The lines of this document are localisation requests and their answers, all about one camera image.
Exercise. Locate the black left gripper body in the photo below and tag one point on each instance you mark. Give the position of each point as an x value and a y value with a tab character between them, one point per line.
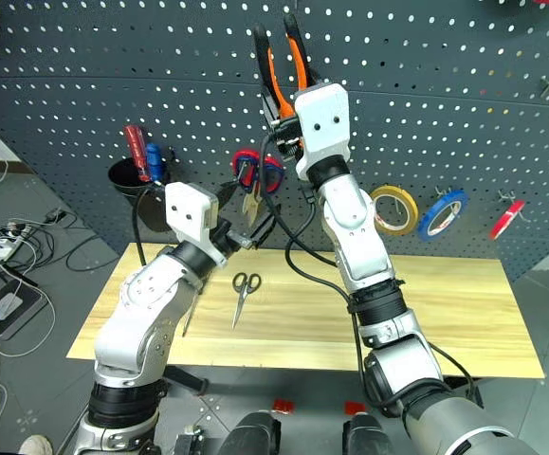
224	237

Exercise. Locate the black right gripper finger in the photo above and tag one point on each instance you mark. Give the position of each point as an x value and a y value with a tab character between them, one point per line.
309	66
263	61

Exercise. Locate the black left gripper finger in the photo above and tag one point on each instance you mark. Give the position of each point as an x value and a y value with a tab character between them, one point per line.
262	230
229	192

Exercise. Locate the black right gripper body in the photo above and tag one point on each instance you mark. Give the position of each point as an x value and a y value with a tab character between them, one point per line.
286	135

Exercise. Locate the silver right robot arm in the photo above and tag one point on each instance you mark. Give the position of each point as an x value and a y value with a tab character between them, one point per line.
378	308

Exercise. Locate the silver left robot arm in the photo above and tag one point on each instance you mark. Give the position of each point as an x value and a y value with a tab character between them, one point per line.
132	327

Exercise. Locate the dark grey perforated pegboard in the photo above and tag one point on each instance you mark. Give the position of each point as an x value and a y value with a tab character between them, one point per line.
421	118

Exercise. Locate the yellow tape roll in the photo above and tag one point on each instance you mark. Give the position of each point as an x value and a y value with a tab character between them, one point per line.
399	223

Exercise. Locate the blue tape roll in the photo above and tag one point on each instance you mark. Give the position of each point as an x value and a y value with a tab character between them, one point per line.
437	218

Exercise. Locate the thin metal tool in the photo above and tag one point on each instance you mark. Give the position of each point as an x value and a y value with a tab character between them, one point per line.
187	322

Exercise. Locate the black cup holder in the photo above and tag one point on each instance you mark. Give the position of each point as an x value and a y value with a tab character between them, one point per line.
127	177

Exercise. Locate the black table leg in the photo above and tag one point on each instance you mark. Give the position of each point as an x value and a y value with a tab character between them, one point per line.
186	379

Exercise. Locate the small red block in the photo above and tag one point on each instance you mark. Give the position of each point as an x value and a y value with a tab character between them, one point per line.
283	406
355	407

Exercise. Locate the dark rounded shape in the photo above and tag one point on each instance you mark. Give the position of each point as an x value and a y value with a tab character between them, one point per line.
250	433
366	436

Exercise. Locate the white power strip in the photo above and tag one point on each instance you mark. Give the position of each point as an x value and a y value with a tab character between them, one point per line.
6	244

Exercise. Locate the black flat box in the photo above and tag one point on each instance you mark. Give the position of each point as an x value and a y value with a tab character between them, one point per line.
6	308

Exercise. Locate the white shoe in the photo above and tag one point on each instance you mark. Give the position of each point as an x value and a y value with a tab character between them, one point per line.
34	445

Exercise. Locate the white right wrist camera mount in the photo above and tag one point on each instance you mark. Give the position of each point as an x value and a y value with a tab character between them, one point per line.
323	118

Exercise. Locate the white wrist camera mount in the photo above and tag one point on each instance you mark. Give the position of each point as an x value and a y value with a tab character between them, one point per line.
186	206
323	118

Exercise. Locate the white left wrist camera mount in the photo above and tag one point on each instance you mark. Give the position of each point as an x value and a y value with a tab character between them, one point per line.
186	206

